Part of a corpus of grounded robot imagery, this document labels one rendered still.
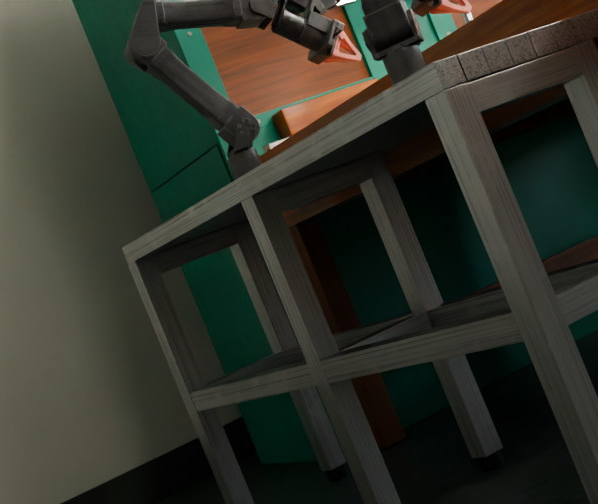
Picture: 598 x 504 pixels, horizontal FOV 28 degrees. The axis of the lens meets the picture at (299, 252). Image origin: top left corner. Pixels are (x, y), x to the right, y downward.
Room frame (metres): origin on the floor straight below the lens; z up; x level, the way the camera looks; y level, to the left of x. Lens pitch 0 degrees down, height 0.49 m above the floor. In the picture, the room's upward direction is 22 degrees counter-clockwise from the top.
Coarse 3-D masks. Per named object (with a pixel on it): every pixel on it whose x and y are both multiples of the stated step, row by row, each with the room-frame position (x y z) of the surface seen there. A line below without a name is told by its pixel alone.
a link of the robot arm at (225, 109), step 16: (128, 48) 2.37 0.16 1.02; (160, 48) 2.37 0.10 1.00; (144, 64) 2.41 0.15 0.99; (160, 64) 2.37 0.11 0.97; (176, 64) 2.38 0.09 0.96; (160, 80) 2.40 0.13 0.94; (176, 80) 2.38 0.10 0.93; (192, 80) 2.39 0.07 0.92; (192, 96) 2.38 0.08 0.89; (208, 96) 2.39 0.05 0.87; (208, 112) 2.39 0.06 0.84; (224, 112) 2.39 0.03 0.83; (240, 112) 2.40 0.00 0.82; (224, 128) 2.39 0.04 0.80; (256, 128) 2.40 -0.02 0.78
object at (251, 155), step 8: (240, 152) 2.40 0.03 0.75; (248, 152) 2.40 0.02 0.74; (256, 152) 2.41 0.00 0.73; (232, 160) 2.40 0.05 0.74; (240, 160) 2.39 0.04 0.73; (248, 160) 2.39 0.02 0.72; (256, 160) 2.40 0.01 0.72; (232, 168) 2.41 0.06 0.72; (240, 168) 2.39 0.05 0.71; (248, 168) 2.39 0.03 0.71; (240, 176) 2.40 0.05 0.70
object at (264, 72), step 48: (96, 0) 3.22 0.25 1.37; (480, 0) 3.33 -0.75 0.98; (96, 48) 3.34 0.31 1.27; (192, 48) 2.90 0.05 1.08; (240, 48) 2.97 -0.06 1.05; (288, 48) 3.03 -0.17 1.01; (144, 96) 3.18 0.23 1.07; (240, 96) 2.95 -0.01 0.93; (288, 96) 3.01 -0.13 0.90; (144, 144) 3.29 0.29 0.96; (192, 144) 3.03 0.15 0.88
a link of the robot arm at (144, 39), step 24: (144, 0) 2.36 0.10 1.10; (192, 0) 2.41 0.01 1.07; (216, 0) 2.42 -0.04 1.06; (240, 0) 2.42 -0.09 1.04; (144, 24) 2.35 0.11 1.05; (168, 24) 2.39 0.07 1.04; (192, 24) 2.41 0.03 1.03; (216, 24) 2.43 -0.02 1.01; (240, 24) 2.45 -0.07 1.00; (144, 48) 2.35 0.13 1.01
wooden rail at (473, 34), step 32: (512, 0) 1.91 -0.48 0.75; (544, 0) 1.85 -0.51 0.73; (576, 0) 1.80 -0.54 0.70; (480, 32) 2.00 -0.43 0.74; (512, 32) 1.94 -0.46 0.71; (544, 96) 1.93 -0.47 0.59; (320, 128) 2.55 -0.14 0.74; (416, 160) 2.29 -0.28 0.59; (352, 192) 2.53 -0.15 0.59; (288, 224) 2.82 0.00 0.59
